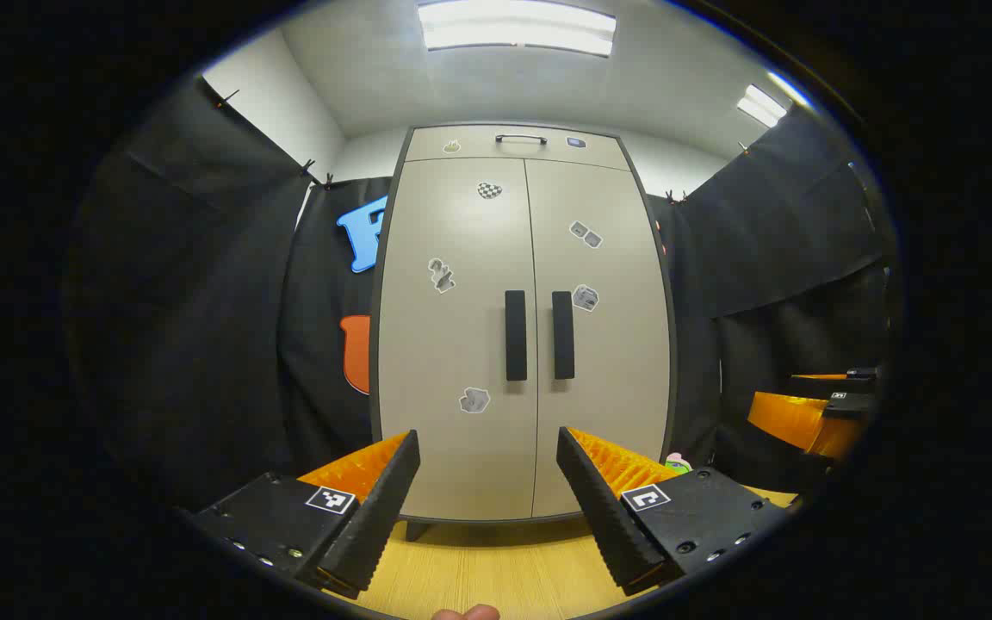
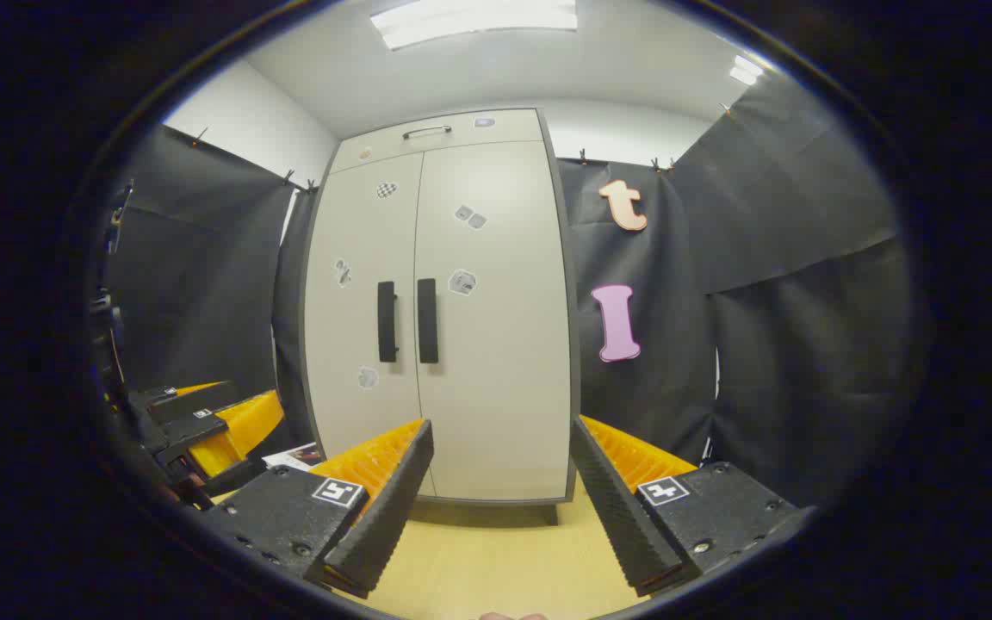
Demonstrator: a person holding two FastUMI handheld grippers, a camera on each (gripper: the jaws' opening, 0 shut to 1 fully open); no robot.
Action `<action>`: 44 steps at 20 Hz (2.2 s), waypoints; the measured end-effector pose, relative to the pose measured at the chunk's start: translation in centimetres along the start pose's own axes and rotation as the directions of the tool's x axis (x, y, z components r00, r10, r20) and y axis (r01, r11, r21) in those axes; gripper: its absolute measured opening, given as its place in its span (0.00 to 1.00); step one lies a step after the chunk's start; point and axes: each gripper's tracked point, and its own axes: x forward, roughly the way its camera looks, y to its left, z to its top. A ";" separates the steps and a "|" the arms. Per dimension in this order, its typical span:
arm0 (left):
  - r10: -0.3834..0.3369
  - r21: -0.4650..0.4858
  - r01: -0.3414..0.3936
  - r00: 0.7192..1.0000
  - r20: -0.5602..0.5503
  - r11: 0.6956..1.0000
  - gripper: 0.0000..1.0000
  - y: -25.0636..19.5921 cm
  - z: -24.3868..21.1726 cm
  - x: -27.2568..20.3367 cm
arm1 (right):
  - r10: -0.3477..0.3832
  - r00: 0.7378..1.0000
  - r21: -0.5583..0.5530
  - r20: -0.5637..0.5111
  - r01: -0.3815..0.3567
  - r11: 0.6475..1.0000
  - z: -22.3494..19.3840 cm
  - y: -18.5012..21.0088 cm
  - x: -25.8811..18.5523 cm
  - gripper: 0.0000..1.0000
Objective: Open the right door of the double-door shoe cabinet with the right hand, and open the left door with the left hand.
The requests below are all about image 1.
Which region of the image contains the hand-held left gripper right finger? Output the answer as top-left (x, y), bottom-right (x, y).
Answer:
top-left (556, 425), bottom-right (794, 597)

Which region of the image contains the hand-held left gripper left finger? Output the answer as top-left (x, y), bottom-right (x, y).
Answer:
top-left (195, 429), bottom-right (422, 601)

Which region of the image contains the beige shoe cabinet door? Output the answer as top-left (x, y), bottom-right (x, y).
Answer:
top-left (524, 159), bottom-right (673, 518)
top-left (378, 158), bottom-right (538, 522)

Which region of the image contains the beige double-door shoe cabinet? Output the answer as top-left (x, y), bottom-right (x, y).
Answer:
top-left (369, 123), bottom-right (679, 542)

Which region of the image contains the black backdrop cloth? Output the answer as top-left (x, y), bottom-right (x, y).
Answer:
top-left (65, 73), bottom-right (897, 518)

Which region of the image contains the small ceiling light panel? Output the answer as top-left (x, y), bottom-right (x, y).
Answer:
top-left (737, 84), bottom-right (788, 128)

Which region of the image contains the large ceiling light panel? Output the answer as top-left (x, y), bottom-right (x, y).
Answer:
top-left (417, 0), bottom-right (617, 58)

